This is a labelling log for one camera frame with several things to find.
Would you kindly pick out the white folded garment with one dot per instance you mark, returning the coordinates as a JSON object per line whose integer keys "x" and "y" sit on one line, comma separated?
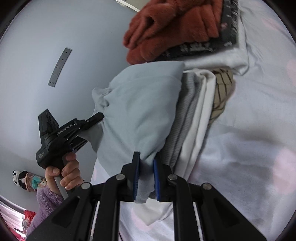
{"x": 194, "y": 139}

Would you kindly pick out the polka dot bed sheet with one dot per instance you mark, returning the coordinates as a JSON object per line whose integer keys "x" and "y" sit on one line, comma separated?
{"x": 248, "y": 153}

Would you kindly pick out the white folded cloth under red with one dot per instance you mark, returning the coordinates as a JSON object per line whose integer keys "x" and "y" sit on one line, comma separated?
{"x": 235, "y": 58}

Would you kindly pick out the person's left hand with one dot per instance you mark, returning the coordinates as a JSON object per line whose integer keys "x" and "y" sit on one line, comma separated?
{"x": 70, "y": 175}

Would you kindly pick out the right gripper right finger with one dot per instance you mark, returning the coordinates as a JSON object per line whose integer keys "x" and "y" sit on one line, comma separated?
{"x": 200, "y": 212}

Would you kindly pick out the light blue-grey garment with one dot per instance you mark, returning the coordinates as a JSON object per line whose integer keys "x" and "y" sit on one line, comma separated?
{"x": 139, "y": 108}

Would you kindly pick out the purple fleece sleeve forearm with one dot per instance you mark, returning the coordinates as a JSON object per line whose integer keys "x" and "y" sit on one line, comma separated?
{"x": 48, "y": 201}

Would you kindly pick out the black floral folded garment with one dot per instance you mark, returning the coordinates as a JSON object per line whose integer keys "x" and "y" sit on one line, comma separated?
{"x": 227, "y": 37}

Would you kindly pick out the rust red fleece garment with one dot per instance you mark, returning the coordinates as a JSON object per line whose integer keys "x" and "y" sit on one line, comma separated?
{"x": 161, "y": 25}

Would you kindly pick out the tan striped folded garment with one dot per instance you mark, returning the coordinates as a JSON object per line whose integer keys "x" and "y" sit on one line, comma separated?
{"x": 223, "y": 90}

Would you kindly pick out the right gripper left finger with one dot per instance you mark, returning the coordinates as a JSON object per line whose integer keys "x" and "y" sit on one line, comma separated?
{"x": 91, "y": 212}

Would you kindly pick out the panda plush toy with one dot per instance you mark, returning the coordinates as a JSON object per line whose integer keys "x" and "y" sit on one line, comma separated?
{"x": 19, "y": 179}

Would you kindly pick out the grey wall socket strip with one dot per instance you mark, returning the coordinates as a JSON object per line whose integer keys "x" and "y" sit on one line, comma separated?
{"x": 59, "y": 66}

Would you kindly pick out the grey ribbed folded garment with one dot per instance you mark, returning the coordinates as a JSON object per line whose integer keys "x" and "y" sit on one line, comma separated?
{"x": 188, "y": 99}

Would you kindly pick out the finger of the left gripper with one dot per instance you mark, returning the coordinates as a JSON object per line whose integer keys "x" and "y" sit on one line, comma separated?
{"x": 95, "y": 119}

